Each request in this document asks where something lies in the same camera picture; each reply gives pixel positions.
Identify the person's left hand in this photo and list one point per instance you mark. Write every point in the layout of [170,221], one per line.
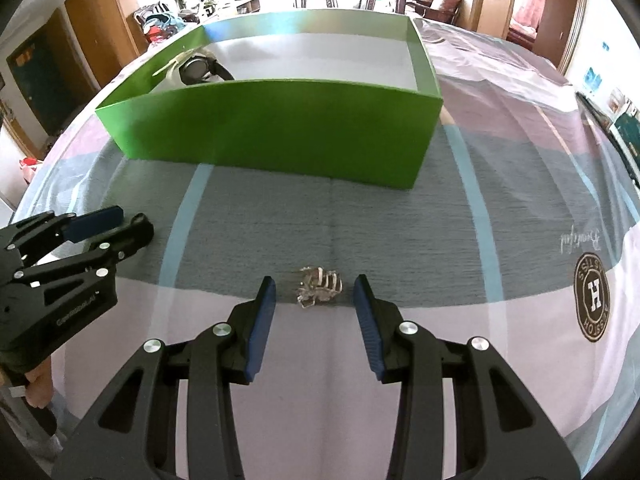
[40,390]

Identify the brown sofa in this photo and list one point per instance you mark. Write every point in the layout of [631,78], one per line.
[440,2]

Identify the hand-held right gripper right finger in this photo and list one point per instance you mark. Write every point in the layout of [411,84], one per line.
[369,330]

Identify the black wristwatch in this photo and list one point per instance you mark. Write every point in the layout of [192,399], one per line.
[200,67]

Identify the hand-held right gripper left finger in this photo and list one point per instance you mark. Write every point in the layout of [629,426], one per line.
[260,330]

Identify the pile of clothes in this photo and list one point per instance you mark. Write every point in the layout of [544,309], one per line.
[162,22]

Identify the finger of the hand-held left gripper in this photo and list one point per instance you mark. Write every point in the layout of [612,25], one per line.
[95,222]
[130,237]

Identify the wooden television cabinet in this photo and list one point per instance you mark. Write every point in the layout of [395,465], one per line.
[235,6]

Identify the wooden door frame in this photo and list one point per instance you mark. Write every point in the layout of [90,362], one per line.
[492,5]

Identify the striped printed tablecloth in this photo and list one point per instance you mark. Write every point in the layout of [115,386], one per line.
[525,210]

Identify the green cardboard box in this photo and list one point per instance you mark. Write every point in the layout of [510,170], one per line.
[275,130]

